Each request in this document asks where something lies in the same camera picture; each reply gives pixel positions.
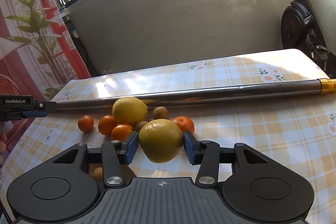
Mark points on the black exercise bike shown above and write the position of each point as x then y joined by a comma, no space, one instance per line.
296,22

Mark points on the large yellow lemon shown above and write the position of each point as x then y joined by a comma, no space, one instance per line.
128,111

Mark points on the white plate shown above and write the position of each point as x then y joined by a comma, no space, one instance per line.
127,172

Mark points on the steel pole with gold end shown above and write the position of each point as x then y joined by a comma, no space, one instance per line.
210,94

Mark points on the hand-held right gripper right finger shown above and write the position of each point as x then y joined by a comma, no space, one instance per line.
188,148

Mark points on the yellow plaid floral tablecloth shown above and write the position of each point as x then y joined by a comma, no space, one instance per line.
262,121

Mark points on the brown kiwi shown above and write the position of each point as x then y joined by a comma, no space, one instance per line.
160,112
97,174
141,125

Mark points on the person's left hand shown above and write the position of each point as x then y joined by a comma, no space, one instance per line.
2,142

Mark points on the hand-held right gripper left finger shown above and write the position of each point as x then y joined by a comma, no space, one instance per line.
131,148

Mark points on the yellow-green citrus fruit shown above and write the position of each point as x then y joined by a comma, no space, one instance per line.
160,141

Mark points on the dark bulky object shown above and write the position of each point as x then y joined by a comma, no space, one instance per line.
81,50

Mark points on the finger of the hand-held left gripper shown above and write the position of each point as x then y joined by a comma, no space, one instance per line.
36,114
15,103

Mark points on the printed curtain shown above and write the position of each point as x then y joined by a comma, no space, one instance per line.
26,29

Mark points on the orange mandarin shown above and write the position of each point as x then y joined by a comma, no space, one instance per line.
85,123
121,132
107,125
183,124

